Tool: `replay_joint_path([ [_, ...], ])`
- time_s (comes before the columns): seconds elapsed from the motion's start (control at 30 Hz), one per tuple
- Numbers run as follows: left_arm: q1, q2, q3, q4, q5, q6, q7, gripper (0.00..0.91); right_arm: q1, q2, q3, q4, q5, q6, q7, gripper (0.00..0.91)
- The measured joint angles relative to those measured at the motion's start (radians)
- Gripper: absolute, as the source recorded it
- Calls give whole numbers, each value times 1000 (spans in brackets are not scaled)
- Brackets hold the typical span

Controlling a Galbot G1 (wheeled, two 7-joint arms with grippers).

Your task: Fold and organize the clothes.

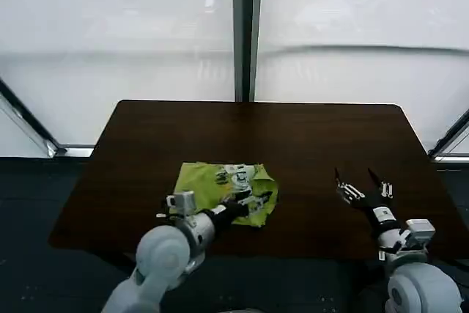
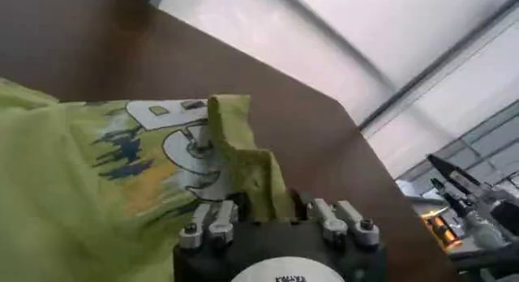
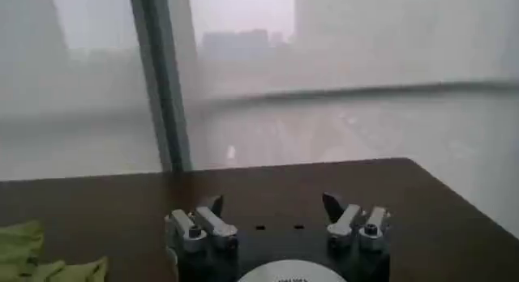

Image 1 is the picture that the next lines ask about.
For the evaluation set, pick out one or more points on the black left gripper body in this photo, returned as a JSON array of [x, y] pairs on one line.
[[231, 212]]

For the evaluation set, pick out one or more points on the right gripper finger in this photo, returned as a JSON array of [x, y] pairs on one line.
[[350, 192], [384, 189]]

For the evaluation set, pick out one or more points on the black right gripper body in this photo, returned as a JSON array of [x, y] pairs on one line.
[[383, 214]]

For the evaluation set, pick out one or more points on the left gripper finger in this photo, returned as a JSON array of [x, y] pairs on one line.
[[244, 195], [261, 203]]

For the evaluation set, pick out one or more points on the lime green t-shirt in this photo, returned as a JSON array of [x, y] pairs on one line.
[[196, 184]]

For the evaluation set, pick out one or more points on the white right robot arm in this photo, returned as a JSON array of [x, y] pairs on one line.
[[421, 283]]

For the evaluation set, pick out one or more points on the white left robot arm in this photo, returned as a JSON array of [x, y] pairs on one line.
[[165, 254]]

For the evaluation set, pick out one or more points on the silver floor frame rail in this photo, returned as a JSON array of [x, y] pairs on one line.
[[75, 151], [452, 159]]

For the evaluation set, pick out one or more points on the slanted dark metal frame bar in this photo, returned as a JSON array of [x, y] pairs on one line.
[[452, 131], [29, 117]]

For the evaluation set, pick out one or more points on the dark vertical window post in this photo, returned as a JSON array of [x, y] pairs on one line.
[[247, 34]]

